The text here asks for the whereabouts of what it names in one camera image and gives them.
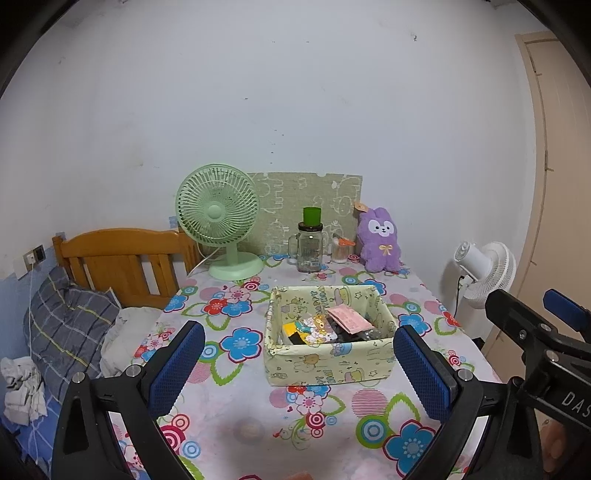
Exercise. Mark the wooden bed headboard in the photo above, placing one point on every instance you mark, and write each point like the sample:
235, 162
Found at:
120, 272

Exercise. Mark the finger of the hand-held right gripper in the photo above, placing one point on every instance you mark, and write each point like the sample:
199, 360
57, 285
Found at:
512, 314
563, 304

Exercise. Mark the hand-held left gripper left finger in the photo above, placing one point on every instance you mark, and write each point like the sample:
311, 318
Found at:
178, 369

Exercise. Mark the yellow cartoon fabric storage box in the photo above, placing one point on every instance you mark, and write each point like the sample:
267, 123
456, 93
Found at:
323, 364

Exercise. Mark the white standing fan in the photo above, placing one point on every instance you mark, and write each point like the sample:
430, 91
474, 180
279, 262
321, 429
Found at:
494, 272

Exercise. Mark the glass mug jar green lid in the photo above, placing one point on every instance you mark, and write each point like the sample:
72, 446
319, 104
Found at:
309, 254

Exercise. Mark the black plastic bag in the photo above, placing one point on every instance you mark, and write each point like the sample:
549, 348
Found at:
339, 334

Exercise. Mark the blue bed sheet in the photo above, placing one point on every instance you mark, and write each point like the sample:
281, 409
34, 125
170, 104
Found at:
41, 438

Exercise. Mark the cartoon tissue pack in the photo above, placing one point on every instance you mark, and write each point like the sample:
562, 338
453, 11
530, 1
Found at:
309, 332

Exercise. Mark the white pillow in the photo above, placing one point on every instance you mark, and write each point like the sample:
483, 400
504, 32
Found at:
124, 337

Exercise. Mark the person's right hand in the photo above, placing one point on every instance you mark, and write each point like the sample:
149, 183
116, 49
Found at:
554, 438

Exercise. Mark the toothpick jar orange lid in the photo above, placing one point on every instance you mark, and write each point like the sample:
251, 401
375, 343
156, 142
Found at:
340, 253

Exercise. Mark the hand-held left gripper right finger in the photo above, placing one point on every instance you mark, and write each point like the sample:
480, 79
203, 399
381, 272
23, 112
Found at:
422, 374

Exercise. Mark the crumpled white cloth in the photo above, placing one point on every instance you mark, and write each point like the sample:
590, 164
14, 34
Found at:
21, 392

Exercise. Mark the purple plush bunny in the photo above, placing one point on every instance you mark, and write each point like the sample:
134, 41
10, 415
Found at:
378, 249

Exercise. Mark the beige door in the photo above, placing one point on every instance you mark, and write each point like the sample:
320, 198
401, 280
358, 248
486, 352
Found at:
558, 184

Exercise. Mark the grey plaid pillow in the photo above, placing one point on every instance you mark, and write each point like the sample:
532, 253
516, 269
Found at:
69, 323

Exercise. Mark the wall socket with plug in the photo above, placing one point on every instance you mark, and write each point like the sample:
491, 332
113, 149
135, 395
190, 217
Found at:
39, 253

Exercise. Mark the green desk fan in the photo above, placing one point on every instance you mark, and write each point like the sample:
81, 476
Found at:
217, 207

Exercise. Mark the pink packet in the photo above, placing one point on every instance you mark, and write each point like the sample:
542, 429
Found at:
348, 318

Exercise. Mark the flower print tablecloth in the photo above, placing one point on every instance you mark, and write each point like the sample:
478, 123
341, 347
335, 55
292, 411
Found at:
240, 415

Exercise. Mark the green patterned board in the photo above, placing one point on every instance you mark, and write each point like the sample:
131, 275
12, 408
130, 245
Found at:
295, 194

